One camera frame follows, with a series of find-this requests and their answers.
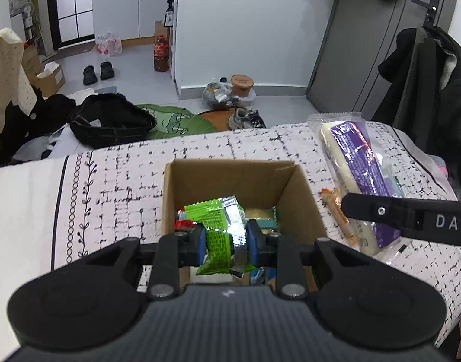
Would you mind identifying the grey sneakers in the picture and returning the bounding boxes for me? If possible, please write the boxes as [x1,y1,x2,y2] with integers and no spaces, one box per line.
[228,107,267,129]

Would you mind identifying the pink blue cloth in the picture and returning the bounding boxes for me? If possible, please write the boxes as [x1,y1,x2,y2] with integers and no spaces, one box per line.
[434,154,450,178]

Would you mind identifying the cardboard box with tissue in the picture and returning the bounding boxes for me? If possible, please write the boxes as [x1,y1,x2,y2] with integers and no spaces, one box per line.
[34,62,66,98]

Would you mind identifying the white bed sheet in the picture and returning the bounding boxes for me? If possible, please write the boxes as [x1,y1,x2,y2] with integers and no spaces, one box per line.
[0,156,69,362]

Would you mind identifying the black coat on rack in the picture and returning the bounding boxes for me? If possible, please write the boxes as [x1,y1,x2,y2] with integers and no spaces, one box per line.
[372,26,461,151]

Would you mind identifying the standing fan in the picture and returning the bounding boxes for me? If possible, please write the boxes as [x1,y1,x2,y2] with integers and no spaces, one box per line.
[9,0,37,42]

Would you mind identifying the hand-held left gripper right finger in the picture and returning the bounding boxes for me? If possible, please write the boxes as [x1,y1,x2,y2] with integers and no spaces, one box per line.
[245,219,370,299]

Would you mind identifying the black clothing pile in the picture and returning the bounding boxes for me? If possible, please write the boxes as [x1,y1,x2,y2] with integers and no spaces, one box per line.
[0,94,76,151]

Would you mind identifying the grey door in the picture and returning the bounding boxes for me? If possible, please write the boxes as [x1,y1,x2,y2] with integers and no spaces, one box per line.
[306,0,461,121]

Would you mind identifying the dotted beige cloth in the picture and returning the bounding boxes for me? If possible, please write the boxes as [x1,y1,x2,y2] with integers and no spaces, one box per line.
[0,28,38,131]

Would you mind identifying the pack of water bottles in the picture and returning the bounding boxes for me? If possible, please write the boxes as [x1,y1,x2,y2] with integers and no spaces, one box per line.
[95,32,123,55]

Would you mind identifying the white cabinet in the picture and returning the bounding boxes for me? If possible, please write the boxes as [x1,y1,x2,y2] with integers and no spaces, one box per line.
[90,0,180,48]

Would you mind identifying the white plastic container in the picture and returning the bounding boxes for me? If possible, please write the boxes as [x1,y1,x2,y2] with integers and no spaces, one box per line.
[234,90,257,108]

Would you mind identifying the black door handle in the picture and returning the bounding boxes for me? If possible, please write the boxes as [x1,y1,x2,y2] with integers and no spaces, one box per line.
[411,0,439,27]

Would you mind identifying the brown cardboard box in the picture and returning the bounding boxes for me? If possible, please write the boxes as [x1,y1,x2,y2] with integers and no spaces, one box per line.
[160,159,327,291]

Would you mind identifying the brown carton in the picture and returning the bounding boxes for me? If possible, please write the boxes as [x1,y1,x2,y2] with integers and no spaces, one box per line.
[155,21,172,44]

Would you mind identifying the purple label cake packet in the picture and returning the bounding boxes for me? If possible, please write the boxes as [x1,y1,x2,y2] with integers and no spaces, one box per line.
[309,111,405,259]

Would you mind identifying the red label drink bottle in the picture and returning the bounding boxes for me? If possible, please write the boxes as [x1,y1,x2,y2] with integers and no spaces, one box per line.
[154,35,170,72]

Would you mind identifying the black white patterned blanket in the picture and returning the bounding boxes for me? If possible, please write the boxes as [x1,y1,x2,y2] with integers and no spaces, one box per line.
[53,122,461,348]

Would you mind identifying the orange floor mat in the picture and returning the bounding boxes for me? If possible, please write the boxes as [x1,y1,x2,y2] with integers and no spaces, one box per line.
[196,111,235,132]

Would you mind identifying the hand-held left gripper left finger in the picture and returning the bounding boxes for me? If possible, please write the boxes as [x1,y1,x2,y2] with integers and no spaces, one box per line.
[85,226,208,300]

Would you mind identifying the bright green snack packet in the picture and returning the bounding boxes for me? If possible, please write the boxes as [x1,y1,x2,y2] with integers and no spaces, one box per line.
[184,195,257,277]

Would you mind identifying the clear plastic bag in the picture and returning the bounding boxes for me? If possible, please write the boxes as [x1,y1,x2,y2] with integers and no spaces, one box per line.
[203,81,235,108]

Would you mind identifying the red snack packet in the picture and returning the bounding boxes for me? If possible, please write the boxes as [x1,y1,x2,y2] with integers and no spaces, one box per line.
[175,211,201,232]

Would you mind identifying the black bag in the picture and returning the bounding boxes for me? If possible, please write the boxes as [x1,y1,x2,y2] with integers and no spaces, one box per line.
[70,92,157,148]

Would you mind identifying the black framed glass door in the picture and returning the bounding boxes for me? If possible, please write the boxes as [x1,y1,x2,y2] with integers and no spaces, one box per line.
[45,0,97,49]

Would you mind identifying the brown noodle cup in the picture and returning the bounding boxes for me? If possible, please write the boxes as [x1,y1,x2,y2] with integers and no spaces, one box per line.
[230,74,255,97]

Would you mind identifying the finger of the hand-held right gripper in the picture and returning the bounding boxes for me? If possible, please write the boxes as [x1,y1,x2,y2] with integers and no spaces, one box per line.
[341,192,421,234]

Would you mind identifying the green floor mat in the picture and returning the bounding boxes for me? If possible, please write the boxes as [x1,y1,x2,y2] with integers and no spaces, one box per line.
[136,103,216,138]

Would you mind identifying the long orange cracker packet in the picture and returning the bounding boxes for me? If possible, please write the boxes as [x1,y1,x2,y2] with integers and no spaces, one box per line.
[319,189,361,249]

